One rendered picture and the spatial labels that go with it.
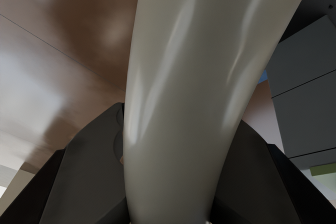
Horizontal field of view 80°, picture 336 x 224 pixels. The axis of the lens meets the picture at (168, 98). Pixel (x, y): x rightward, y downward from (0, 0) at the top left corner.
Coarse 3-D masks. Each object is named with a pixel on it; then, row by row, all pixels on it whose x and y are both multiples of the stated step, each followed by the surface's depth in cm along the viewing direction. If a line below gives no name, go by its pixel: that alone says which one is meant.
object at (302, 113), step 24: (312, 24) 118; (288, 48) 123; (312, 48) 110; (288, 72) 114; (312, 72) 102; (288, 96) 106; (312, 96) 96; (288, 120) 99; (312, 120) 90; (288, 144) 92; (312, 144) 85
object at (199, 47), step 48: (144, 0) 4; (192, 0) 3; (240, 0) 3; (288, 0) 3; (144, 48) 4; (192, 48) 3; (240, 48) 3; (144, 96) 4; (192, 96) 4; (240, 96) 4; (144, 144) 4; (192, 144) 4; (144, 192) 5; (192, 192) 5
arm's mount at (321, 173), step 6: (312, 168) 79; (318, 168) 78; (324, 168) 76; (330, 168) 75; (312, 174) 78; (318, 174) 77; (324, 174) 76; (330, 174) 75; (318, 180) 80; (324, 180) 79; (330, 180) 78; (330, 186) 82
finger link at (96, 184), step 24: (96, 120) 10; (120, 120) 12; (72, 144) 9; (96, 144) 9; (120, 144) 10; (72, 168) 8; (96, 168) 8; (120, 168) 8; (72, 192) 7; (96, 192) 7; (120, 192) 7; (48, 216) 6; (72, 216) 6; (96, 216) 6; (120, 216) 7
